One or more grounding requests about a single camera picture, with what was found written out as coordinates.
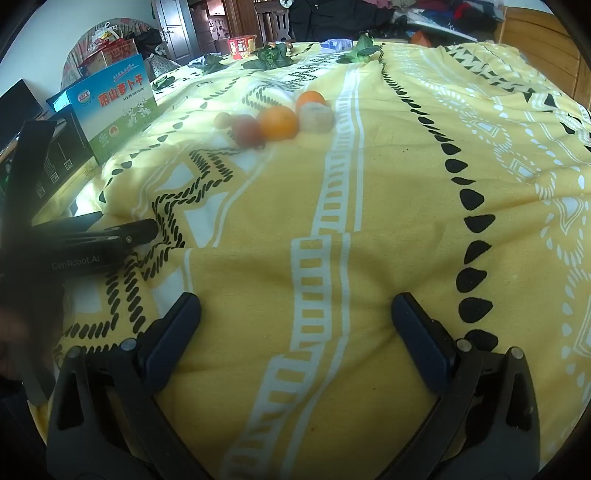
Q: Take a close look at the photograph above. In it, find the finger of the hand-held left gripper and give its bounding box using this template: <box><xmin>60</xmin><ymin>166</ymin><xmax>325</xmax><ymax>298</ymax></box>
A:
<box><xmin>60</xmin><ymin>218</ymin><xmax>160</xmax><ymax>256</ymax></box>
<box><xmin>31</xmin><ymin>211</ymin><xmax>105</xmax><ymax>232</ymax></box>

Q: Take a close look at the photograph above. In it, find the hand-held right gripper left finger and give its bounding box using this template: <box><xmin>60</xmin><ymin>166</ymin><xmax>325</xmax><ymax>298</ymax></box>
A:
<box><xmin>46</xmin><ymin>292</ymin><xmax>204</xmax><ymax>480</ymax></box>

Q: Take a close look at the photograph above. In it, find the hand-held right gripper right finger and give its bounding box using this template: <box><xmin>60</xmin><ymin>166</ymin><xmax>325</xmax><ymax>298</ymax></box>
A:
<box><xmin>392</xmin><ymin>292</ymin><xmax>541</xmax><ymax>480</ymax></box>

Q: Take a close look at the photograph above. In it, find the red apple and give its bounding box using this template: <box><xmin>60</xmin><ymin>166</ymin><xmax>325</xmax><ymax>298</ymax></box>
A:
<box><xmin>230</xmin><ymin>115</ymin><xmax>265</xmax><ymax>149</ymax></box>

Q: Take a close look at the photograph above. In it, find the large orange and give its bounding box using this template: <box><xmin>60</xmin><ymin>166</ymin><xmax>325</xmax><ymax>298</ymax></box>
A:
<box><xmin>257</xmin><ymin>106</ymin><xmax>300</xmax><ymax>141</ymax></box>

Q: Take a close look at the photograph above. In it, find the small orange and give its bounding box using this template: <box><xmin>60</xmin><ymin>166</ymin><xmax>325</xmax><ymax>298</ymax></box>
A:
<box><xmin>295</xmin><ymin>91</ymin><xmax>327</xmax><ymax>112</ymax></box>

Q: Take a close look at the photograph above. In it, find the black printed box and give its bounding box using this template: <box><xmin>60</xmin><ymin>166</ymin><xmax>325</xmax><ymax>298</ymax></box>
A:
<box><xmin>8</xmin><ymin>105</ymin><xmax>100</xmax><ymax>223</ymax></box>

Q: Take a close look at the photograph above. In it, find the blue and green carton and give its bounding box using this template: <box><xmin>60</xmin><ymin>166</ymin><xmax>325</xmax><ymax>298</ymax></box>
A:
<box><xmin>46</xmin><ymin>54</ymin><xmax>160</xmax><ymax>165</ymax></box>

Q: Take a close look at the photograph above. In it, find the black monitor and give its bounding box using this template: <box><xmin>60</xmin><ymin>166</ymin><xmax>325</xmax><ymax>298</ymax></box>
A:
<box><xmin>0</xmin><ymin>78</ymin><xmax>45</xmax><ymax>153</ymax></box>

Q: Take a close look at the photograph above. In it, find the yellow patterned blanket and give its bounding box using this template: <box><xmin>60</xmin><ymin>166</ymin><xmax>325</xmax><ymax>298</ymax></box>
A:
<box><xmin>28</xmin><ymin>39</ymin><xmax>591</xmax><ymax>480</ymax></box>

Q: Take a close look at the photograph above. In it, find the red and white cardboard box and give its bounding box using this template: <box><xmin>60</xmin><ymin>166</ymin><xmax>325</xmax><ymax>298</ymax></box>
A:
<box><xmin>81</xmin><ymin>38</ymin><xmax>139</xmax><ymax>77</ymax></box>

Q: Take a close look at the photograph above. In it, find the dark wooden door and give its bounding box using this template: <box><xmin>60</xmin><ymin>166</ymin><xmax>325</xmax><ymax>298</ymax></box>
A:
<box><xmin>152</xmin><ymin>0</ymin><xmax>191</xmax><ymax>66</ymax></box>

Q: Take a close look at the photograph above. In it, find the red instant noodle cup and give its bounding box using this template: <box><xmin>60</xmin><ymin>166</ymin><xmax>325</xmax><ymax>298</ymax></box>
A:
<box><xmin>228</xmin><ymin>36</ymin><xmax>257</xmax><ymax>60</ymax></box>

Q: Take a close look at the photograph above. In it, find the wooden chair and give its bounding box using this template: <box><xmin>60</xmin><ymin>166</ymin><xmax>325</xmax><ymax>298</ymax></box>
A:
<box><xmin>255</xmin><ymin>0</ymin><xmax>296</xmax><ymax>47</ymax></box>

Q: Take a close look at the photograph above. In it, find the wooden headboard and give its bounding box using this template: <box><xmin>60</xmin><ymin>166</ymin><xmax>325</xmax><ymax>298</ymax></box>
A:
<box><xmin>494</xmin><ymin>6</ymin><xmax>591</xmax><ymax>107</ymax></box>

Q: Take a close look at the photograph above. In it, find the pile of clothes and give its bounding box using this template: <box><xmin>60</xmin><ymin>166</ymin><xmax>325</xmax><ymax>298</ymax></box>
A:
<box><xmin>288</xmin><ymin>0</ymin><xmax>506</xmax><ymax>47</ymax></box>

